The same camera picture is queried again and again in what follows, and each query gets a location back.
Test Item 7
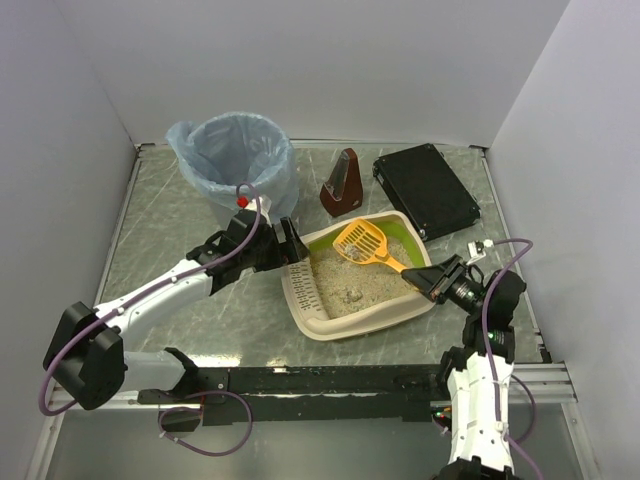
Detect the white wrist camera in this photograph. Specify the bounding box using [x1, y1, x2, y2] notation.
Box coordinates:
[236, 195, 272, 225]
[467, 239, 494, 265]

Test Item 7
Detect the black rectangular case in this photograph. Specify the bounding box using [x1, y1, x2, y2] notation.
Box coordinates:
[372, 143, 481, 241]

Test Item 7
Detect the brown wooden metronome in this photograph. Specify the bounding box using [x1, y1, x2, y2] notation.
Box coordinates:
[319, 148, 364, 218]

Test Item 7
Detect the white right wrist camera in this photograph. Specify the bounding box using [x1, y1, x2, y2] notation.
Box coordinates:
[467, 239, 494, 265]

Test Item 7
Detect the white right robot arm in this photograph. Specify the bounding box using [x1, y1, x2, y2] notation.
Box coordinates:
[401, 255, 526, 479]

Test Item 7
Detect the beige litter box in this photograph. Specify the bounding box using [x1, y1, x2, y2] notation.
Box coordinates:
[281, 210, 433, 341]

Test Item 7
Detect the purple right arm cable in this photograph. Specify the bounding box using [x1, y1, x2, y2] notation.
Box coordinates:
[434, 238, 546, 480]

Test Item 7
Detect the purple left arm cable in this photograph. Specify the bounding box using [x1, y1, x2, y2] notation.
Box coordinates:
[38, 181, 263, 456]

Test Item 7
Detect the yellow litter scoop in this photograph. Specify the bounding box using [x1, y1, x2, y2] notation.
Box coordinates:
[332, 218, 406, 273]

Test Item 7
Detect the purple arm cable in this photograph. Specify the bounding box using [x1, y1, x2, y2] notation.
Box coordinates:
[434, 238, 546, 480]
[38, 181, 263, 456]

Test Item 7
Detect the aluminium rail frame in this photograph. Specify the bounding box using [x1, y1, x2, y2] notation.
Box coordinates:
[469, 144, 601, 480]

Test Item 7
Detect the grey bin with blue bag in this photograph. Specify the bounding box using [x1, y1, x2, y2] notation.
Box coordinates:
[166, 112, 299, 227]

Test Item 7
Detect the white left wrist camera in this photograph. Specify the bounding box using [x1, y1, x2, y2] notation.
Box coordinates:
[236, 195, 272, 225]

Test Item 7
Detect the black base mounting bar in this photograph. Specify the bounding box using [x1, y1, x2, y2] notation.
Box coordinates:
[137, 364, 450, 426]

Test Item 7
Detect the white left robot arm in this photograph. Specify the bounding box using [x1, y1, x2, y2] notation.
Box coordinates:
[43, 208, 309, 410]

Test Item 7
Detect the beige cat litter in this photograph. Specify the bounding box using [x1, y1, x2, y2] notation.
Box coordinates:
[310, 242, 415, 319]

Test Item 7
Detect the grey litter clump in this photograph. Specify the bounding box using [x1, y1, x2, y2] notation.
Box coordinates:
[338, 244, 363, 262]

